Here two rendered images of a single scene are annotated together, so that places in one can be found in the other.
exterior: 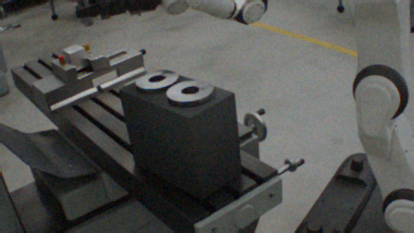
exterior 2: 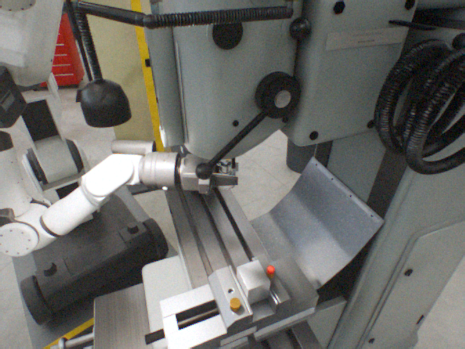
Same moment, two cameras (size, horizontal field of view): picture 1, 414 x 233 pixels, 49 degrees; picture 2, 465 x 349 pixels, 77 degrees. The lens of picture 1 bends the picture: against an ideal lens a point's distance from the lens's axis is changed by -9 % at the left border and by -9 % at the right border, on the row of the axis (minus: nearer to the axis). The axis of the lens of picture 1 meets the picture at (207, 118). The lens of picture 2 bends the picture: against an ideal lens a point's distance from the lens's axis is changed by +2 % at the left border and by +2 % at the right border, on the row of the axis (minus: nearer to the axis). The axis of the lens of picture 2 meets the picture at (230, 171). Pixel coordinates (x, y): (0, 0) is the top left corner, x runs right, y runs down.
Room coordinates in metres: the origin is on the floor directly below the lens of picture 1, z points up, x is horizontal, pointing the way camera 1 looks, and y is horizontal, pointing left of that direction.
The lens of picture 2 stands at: (1.75, 0.42, 1.63)
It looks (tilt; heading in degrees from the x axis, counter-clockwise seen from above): 36 degrees down; 194
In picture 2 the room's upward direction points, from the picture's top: straight up
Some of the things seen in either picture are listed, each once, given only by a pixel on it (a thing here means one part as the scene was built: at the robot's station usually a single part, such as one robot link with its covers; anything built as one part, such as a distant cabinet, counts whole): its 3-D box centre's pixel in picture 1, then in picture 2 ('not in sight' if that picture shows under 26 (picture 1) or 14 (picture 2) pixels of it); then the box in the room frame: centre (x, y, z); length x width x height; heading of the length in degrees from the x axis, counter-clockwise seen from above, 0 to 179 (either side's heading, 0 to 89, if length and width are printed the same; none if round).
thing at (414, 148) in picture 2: not in sight; (423, 98); (1.24, 0.61, 1.45); 0.18 x 0.16 x 0.21; 125
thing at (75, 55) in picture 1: (75, 57); (252, 282); (1.38, 0.37, 1.05); 0.06 x 0.05 x 0.06; 36
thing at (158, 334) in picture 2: not in sight; (155, 336); (1.51, 0.19, 0.98); 0.04 x 0.02 x 0.02; 126
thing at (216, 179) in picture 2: not in sight; (224, 181); (1.26, 0.28, 1.23); 0.06 x 0.02 x 0.03; 102
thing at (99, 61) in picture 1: (91, 58); (229, 296); (1.41, 0.33, 1.03); 0.12 x 0.06 x 0.04; 36
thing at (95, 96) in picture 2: not in sight; (104, 100); (1.37, 0.12, 1.45); 0.07 x 0.07 x 0.06
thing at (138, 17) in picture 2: not in sight; (112, 13); (1.42, 0.19, 1.58); 0.17 x 0.01 x 0.01; 59
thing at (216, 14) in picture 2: not in sight; (225, 16); (1.41, 0.32, 1.58); 0.17 x 0.01 x 0.01; 128
